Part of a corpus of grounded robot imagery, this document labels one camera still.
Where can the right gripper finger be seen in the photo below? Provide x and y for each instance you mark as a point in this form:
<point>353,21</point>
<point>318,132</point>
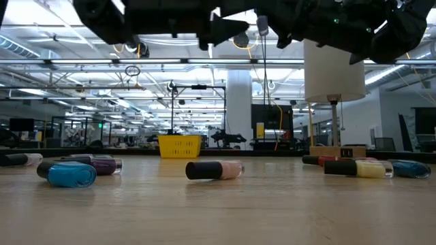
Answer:
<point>286,39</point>
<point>262,25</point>

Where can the red nail polish bottle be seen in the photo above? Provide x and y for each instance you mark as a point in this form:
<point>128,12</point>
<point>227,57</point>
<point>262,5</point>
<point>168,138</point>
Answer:
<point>326,160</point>

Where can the pink nail polish bottle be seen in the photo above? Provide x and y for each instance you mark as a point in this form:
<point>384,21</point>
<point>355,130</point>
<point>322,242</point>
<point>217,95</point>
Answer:
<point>218,170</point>

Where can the yellow nail polish bottle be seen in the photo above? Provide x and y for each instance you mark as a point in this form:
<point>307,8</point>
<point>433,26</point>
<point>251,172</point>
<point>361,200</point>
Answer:
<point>371,169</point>

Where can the lavender nail polish bottle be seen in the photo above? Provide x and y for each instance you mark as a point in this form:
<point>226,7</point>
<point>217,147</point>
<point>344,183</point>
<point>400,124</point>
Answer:
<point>92,156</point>

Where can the purple nail polish bottle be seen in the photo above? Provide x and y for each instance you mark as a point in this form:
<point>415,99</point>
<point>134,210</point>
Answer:
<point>104,166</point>

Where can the dark blue nail polish bottle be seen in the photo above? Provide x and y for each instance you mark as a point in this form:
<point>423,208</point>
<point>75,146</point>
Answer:
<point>410,169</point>

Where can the turquoise nail polish bottle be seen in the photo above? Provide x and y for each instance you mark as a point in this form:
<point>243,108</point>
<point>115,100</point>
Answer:
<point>71,175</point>

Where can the white nail polish bottle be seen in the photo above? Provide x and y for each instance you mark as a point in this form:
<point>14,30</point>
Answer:
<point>20,159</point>

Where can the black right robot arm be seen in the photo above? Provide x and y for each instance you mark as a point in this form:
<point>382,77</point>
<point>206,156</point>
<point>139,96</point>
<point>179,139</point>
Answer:
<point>402,30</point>

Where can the black background robot arm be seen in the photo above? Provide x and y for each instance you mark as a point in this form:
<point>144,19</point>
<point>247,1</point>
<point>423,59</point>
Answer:
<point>226,137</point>

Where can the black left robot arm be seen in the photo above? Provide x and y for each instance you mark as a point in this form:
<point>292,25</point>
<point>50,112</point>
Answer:
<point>98,20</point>

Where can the white shade wooden base lamp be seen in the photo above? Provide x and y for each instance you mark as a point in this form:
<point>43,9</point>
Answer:
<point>330,78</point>

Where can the white building column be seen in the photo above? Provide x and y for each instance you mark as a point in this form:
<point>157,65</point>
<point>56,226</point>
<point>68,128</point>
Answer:
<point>238,102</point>

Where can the black display cabinet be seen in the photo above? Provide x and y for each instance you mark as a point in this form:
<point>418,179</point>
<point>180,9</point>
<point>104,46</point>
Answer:
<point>272,117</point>

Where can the yellow pole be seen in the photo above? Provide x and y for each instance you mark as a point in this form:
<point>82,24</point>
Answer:
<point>310,126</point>

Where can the yellow sign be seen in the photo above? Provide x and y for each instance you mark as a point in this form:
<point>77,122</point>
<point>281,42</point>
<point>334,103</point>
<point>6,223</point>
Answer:
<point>260,130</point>

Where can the yellow plastic basket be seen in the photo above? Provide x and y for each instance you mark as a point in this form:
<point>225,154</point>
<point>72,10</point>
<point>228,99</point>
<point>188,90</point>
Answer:
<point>179,147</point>

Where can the black mesh chair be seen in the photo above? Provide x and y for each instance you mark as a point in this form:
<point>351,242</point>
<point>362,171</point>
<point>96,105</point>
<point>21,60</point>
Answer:
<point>385,144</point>

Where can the black leaning panel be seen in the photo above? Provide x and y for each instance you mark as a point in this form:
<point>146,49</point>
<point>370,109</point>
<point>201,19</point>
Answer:
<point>405,136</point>

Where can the black monitor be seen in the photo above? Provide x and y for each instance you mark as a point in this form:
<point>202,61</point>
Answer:
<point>21,124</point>

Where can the black overhead frame rig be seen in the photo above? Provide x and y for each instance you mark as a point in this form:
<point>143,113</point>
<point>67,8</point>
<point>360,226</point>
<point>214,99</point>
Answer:
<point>172,109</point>

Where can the black wall screen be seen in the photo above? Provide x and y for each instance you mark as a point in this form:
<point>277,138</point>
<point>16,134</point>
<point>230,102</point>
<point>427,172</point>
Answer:
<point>425,120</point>

